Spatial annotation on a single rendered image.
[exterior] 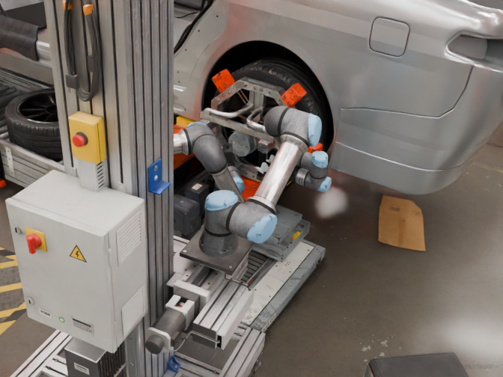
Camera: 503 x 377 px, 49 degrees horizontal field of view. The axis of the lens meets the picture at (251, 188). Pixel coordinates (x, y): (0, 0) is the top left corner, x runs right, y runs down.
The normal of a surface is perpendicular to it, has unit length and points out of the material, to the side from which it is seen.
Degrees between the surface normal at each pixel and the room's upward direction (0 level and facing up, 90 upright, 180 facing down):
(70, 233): 90
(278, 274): 0
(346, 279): 0
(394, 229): 1
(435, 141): 92
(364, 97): 90
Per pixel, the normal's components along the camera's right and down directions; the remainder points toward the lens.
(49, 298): -0.42, 0.50
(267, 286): 0.07, -0.84
